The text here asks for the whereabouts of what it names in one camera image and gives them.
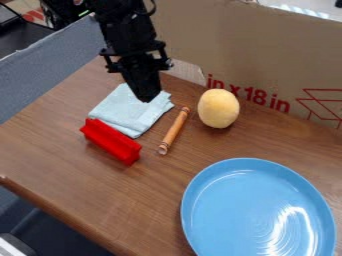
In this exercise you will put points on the brown cardboard box wall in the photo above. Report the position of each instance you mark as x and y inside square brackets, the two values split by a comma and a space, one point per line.
[274, 57]

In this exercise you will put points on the light blue cloth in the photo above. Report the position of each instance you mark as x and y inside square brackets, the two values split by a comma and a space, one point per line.
[127, 114]

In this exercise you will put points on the blue round plate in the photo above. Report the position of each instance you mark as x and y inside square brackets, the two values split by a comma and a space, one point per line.
[248, 207]

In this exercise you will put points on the grey fabric panel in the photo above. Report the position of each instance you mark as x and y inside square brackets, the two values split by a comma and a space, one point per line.
[33, 70]

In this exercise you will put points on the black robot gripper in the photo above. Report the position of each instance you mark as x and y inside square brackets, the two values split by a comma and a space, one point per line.
[134, 51]

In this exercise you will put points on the orange crayon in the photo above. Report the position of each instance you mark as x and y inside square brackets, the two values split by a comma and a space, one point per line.
[172, 131]

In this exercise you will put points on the red plastic block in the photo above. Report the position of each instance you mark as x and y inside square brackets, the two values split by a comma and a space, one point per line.
[112, 141]

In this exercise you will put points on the black equipment in background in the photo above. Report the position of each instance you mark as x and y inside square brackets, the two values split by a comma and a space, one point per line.
[63, 12]

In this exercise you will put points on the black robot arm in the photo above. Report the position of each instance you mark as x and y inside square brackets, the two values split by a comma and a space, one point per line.
[122, 6]

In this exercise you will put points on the yellow potato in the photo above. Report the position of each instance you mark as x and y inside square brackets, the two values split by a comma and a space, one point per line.
[218, 108]

